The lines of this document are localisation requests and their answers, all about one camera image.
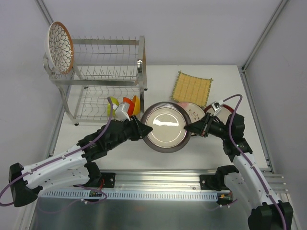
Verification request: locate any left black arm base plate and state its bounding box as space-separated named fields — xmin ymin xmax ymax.
xmin=82 ymin=172 xmax=116 ymax=188

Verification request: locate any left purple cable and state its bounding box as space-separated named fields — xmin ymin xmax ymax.
xmin=0 ymin=99 xmax=120 ymax=211

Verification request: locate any white petal pattern brown-rim plate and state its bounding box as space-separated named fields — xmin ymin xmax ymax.
xmin=45 ymin=22 xmax=74 ymax=74

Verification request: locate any red orange bowl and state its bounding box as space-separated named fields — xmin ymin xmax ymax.
xmin=123 ymin=97 xmax=135 ymax=116

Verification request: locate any lime green bowl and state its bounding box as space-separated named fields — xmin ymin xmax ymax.
xmin=107 ymin=96 xmax=119 ymax=116

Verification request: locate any steel two-tier dish rack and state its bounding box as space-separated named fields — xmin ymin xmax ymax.
xmin=43 ymin=36 xmax=148 ymax=126

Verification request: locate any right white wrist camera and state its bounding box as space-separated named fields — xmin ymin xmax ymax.
xmin=211 ymin=100 xmax=224 ymax=116

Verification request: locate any yellow woven bamboo mat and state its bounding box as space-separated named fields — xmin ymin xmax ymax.
xmin=170 ymin=71 xmax=213 ymax=108

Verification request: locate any yellow orange bowl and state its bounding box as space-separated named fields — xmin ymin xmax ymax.
xmin=130 ymin=95 xmax=141 ymax=115

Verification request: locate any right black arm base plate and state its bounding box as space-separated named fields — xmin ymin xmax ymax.
xmin=199 ymin=174 xmax=217 ymax=190

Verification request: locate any white slotted cable duct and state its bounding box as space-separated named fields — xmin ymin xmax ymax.
xmin=41 ymin=189 xmax=218 ymax=202

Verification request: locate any cream plate with metallic rim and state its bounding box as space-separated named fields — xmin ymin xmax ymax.
xmin=141 ymin=102 xmax=191 ymax=153

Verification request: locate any pink and cream floral plate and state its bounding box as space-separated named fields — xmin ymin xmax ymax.
xmin=175 ymin=102 xmax=205 ymax=139

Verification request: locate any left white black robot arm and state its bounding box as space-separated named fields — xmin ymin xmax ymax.
xmin=7 ymin=115 xmax=153 ymax=207

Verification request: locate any cream plate with red rim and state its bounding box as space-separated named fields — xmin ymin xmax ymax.
xmin=204 ymin=104 xmax=234 ymax=125

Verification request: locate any aluminium mounting rail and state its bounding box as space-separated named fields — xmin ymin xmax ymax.
xmin=38 ymin=169 xmax=288 ymax=195

